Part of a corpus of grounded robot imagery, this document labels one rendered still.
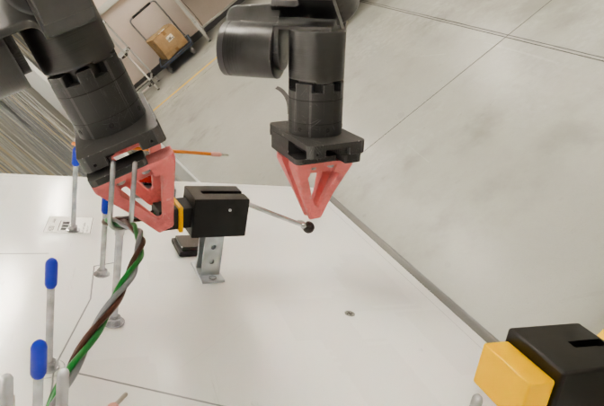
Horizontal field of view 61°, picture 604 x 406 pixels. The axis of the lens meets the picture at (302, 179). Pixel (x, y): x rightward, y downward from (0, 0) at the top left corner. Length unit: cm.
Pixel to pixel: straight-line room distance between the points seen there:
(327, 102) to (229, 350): 25
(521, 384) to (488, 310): 137
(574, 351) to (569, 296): 128
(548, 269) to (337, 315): 125
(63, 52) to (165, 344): 24
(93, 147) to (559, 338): 35
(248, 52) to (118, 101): 16
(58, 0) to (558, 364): 37
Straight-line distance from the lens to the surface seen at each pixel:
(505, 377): 35
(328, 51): 51
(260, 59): 52
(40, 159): 130
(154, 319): 48
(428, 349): 51
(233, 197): 52
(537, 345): 36
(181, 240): 61
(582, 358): 36
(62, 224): 66
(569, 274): 169
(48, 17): 37
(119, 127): 43
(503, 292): 172
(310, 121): 52
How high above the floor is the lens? 131
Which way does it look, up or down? 27 degrees down
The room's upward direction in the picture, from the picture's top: 41 degrees counter-clockwise
